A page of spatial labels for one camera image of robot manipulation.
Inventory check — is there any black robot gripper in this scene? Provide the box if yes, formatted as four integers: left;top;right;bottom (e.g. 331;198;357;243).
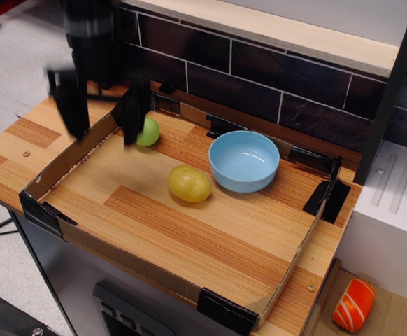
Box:
47;33;152;146

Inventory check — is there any green toy pear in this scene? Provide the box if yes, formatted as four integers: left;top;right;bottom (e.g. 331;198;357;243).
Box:
136;117;160;146

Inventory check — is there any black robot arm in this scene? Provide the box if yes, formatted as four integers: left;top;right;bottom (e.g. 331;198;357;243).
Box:
47;1;150;146

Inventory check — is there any light blue bowl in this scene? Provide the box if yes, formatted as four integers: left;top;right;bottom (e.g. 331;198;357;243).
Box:
208;130;280;193

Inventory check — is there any yellow toy potato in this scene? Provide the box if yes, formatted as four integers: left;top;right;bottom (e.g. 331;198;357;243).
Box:
167;165;212;203

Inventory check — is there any cardboard fence with black tape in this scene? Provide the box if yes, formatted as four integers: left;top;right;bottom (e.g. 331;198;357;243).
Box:
20;98;357;335

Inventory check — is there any light wooden shelf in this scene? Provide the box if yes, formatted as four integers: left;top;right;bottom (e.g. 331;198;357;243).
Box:
124;1;399;78

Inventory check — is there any grey oven control panel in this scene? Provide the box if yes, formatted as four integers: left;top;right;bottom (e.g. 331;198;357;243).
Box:
92;281;182;335

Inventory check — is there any white toy sink drainboard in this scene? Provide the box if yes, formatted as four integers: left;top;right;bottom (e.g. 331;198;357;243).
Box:
336;141;407;298

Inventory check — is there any orange salmon sushi toy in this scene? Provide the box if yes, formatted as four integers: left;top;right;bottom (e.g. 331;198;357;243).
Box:
332;279;376;332

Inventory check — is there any dark grey left post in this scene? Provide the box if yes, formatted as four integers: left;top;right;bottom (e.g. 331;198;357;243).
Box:
98;36;124;89

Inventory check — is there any dark grey post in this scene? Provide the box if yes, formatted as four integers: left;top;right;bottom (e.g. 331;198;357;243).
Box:
354;28;407;186
98;36;124;89

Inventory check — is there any dark grey right post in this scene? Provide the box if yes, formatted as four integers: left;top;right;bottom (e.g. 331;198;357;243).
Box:
354;28;407;186

